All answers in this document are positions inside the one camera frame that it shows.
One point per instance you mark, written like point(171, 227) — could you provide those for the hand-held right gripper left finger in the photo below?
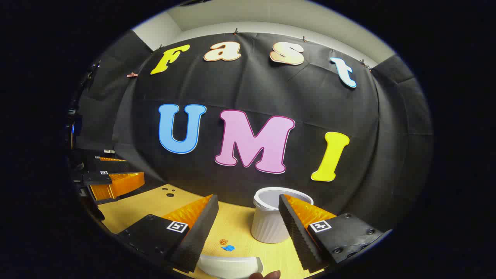
point(199, 232)

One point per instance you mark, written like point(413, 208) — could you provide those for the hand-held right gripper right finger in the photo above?
point(298, 236)

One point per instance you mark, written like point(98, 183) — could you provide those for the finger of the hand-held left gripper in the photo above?
point(112, 159)
point(120, 184)

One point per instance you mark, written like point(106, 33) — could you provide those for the orange paper trash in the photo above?
point(223, 241)

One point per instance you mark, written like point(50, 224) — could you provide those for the blue paper trash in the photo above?
point(228, 248)

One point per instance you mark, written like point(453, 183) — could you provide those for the white ribbed garbage bin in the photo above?
point(267, 224)

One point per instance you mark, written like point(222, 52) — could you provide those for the white dustpan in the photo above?
point(228, 265)

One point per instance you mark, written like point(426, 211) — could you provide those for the wooden desktop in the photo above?
point(236, 232)

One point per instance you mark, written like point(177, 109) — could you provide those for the black backdrop cloth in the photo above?
point(248, 89)

